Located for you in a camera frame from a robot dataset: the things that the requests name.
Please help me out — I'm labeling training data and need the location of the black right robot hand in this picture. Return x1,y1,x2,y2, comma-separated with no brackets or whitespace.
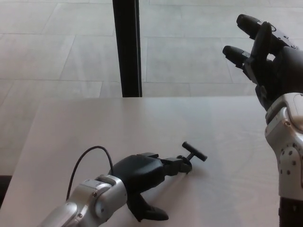
222,14,303,112

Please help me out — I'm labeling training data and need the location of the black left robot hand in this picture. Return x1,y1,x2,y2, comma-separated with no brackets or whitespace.
111,152,193,222

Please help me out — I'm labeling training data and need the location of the white air pump black handle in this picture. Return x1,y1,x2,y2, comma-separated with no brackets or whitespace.
163,141,208,190

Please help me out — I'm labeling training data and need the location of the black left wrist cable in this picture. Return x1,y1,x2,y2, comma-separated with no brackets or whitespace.
66,146,114,201

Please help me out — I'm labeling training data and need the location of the black vertical frame post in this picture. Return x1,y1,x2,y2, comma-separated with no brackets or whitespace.
112,0,143,98

